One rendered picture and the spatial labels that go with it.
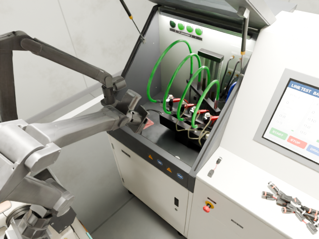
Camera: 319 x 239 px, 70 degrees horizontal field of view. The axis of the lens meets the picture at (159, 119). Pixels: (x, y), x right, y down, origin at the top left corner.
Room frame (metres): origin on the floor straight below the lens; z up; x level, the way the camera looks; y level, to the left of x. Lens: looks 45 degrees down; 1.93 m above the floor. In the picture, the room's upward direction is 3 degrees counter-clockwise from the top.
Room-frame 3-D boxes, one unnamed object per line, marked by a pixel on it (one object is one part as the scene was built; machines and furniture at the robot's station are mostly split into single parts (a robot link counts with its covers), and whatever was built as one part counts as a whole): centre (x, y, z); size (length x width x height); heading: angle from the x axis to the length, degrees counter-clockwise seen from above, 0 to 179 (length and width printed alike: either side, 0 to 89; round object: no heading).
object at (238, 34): (1.18, -0.25, 1.43); 0.54 x 0.03 x 0.02; 48
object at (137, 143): (0.81, 0.09, 0.87); 0.62 x 0.04 x 0.16; 48
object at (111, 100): (0.95, 0.26, 1.15); 0.10 x 0.07 x 0.07; 47
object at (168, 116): (0.90, -0.16, 0.91); 0.34 x 0.10 x 0.15; 48
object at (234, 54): (1.02, -0.43, 1.20); 0.13 x 0.03 x 0.31; 48
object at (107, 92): (0.95, 0.26, 1.21); 0.07 x 0.06 x 0.07; 127
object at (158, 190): (0.80, 0.10, 0.44); 0.65 x 0.02 x 0.68; 48
